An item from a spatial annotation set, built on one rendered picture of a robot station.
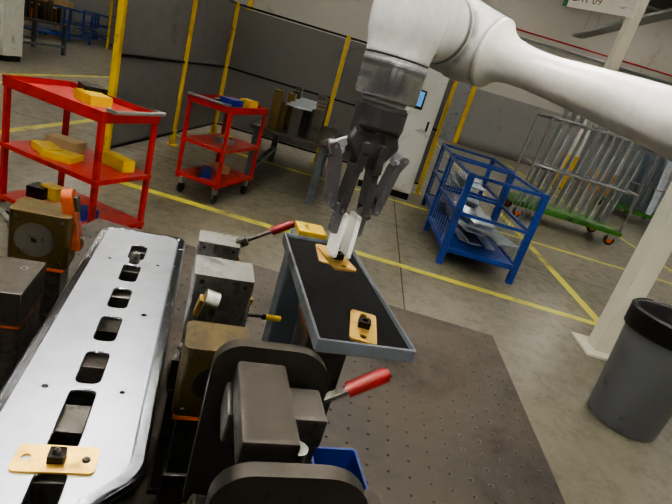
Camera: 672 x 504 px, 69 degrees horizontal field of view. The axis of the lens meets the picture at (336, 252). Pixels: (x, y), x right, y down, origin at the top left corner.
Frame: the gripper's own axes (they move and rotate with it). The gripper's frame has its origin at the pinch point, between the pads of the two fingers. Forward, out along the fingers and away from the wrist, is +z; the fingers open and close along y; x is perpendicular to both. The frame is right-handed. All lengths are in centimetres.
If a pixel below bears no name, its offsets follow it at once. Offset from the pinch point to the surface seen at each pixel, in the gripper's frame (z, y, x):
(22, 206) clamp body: 19, 48, -43
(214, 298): 14.3, 16.8, -2.8
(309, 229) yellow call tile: 8.6, -4.9, -24.3
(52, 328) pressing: 24.7, 38.6, -8.9
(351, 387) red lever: 11.5, 4.6, 22.0
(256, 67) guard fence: 6, -159, -739
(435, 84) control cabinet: -44, -359, -545
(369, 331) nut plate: 8.4, -0.5, 14.3
